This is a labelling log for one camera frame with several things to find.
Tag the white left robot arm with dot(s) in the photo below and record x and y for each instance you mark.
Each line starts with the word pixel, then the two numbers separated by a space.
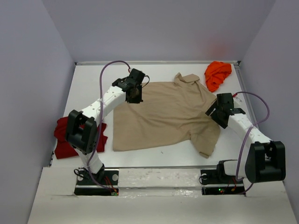
pixel 84 127

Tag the beige t shirt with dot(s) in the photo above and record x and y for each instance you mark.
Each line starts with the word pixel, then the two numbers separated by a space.
pixel 171 112

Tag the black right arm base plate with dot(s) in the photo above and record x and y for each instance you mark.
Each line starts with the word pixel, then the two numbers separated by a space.
pixel 216 184

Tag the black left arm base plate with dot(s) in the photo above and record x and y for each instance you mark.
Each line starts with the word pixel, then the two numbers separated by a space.
pixel 85 186

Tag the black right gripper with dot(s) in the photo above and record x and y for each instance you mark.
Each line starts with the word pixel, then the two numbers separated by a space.
pixel 214 115

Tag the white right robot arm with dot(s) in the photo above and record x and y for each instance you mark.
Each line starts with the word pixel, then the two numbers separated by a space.
pixel 260 158

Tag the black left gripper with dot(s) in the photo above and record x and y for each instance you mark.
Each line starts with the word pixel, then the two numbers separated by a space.
pixel 138 100

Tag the orange t shirt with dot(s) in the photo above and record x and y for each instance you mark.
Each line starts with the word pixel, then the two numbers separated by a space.
pixel 216 73

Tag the dark red t shirt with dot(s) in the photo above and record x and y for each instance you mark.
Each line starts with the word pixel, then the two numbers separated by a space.
pixel 63 149

